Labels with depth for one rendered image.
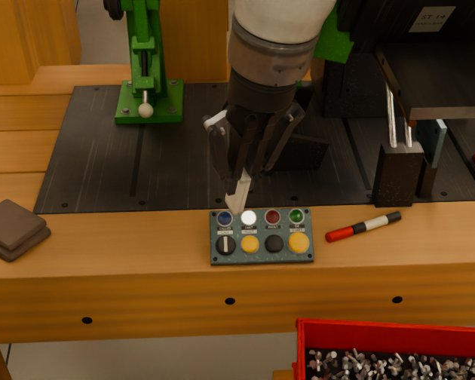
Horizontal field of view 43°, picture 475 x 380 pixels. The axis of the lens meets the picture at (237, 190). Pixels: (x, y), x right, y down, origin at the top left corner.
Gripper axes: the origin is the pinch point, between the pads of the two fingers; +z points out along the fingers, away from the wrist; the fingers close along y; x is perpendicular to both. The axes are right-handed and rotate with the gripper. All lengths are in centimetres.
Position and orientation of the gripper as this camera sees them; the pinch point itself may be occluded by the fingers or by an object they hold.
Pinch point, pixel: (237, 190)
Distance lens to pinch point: 79.9
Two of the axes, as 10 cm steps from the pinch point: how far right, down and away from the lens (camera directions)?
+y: 9.0, -2.1, 3.8
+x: -4.1, -7.2, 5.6
